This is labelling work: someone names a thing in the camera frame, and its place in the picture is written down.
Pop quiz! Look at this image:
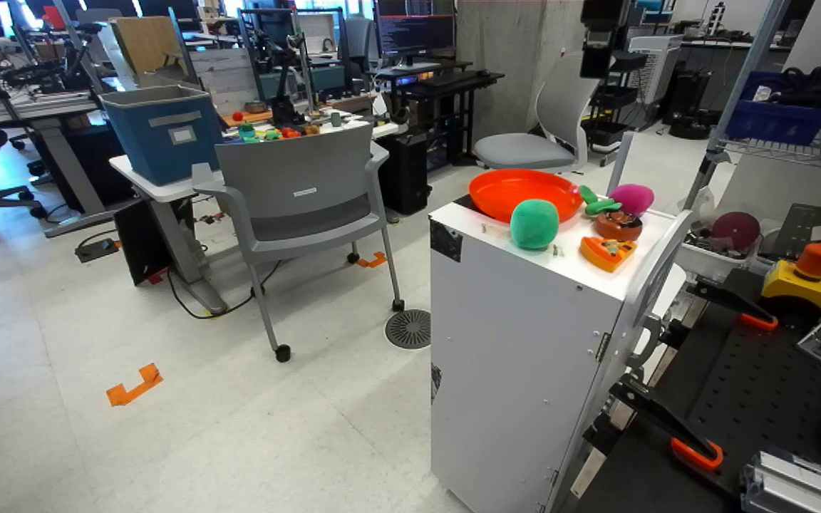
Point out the orange plate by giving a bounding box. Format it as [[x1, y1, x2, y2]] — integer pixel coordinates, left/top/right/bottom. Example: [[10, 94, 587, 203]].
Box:
[[468, 169, 584, 224]]

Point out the black perforated plate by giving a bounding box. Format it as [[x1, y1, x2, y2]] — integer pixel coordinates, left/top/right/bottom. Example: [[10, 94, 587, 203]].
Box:
[[773, 203, 821, 259]]

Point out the white appliance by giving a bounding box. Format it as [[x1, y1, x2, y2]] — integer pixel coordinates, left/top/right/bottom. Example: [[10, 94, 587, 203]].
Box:
[[627, 33, 683, 107]]

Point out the black cart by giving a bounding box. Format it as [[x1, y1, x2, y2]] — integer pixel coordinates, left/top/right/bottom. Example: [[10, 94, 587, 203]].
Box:
[[582, 48, 648, 148]]

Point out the white office chair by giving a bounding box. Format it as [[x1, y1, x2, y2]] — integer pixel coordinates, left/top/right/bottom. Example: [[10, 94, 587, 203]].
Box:
[[473, 51, 601, 172]]

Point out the black desk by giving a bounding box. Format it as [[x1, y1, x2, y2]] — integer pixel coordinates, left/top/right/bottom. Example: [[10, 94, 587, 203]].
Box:
[[366, 60, 506, 168]]

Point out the pink plush toy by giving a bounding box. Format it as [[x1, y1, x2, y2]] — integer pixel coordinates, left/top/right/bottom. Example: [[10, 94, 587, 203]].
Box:
[[609, 184, 655, 217]]

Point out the monitor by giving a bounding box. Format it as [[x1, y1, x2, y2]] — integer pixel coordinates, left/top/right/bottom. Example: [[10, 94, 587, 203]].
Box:
[[374, 14, 457, 59]]

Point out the green toy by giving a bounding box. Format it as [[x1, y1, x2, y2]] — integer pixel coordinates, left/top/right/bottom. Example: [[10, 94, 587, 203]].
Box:
[[579, 185, 623, 217]]

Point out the blue crate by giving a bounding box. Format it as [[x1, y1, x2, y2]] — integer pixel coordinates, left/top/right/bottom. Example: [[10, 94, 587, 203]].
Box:
[[725, 69, 821, 147]]

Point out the brown toy donut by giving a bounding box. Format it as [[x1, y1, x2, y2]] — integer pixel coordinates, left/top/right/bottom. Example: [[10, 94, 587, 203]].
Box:
[[594, 211, 644, 242]]

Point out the green plush ball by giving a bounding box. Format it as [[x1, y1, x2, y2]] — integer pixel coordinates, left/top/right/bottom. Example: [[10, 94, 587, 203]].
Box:
[[510, 199, 560, 251]]

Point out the orange toy pizza slice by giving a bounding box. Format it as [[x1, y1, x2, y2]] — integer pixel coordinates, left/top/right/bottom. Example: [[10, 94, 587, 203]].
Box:
[[580, 236, 638, 274]]

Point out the black computer tower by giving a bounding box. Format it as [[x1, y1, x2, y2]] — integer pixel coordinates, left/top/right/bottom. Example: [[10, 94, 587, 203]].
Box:
[[376, 131, 432, 216]]

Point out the white bin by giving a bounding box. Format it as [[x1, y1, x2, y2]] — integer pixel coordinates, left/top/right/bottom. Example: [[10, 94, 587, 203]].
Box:
[[674, 221, 765, 284]]

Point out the yellow emergency stop button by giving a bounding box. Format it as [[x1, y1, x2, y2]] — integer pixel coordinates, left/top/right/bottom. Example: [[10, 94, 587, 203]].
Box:
[[761, 243, 821, 314]]

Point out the white cabinet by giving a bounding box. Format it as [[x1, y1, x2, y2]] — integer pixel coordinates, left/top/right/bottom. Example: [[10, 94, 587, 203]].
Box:
[[429, 191, 696, 513]]

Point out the grey chair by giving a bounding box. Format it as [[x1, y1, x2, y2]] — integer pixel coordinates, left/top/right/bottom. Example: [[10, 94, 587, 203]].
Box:
[[192, 122, 406, 363]]

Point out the row of small toys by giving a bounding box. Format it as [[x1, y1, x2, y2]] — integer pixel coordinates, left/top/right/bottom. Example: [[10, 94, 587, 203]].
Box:
[[231, 110, 344, 143]]

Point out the round floor drain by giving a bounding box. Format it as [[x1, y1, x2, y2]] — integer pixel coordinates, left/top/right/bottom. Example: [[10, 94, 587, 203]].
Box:
[[384, 308, 432, 350]]

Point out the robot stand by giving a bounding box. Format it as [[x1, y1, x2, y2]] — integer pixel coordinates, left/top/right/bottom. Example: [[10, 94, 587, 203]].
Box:
[[560, 207, 821, 513]]

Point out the blue storage bin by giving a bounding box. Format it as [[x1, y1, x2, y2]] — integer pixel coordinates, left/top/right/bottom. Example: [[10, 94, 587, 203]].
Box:
[[100, 84, 225, 187]]

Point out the wooden board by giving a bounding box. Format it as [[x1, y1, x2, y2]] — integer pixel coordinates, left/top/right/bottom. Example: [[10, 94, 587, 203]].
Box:
[[113, 15, 185, 78]]

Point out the black power strip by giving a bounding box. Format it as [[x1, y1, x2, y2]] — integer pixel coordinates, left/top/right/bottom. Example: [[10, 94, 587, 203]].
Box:
[[73, 237, 121, 264]]

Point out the grey desk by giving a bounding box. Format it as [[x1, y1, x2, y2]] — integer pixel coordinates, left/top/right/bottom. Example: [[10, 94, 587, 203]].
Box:
[[0, 91, 142, 239]]

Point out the metal wire shelf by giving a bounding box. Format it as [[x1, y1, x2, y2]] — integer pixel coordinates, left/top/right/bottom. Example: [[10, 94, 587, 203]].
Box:
[[681, 0, 821, 214]]

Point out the black clamp with orange handle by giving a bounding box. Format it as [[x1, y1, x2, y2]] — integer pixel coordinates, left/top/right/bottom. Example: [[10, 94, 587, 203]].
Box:
[[609, 373, 726, 473], [687, 278, 780, 332]]

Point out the black cable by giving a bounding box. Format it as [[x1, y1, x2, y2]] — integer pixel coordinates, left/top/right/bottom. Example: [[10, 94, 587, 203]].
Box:
[[166, 259, 283, 321]]

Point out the aluminium rail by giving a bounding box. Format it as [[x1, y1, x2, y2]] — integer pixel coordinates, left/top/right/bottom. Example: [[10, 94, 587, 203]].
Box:
[[740, 449, 821, 513]]

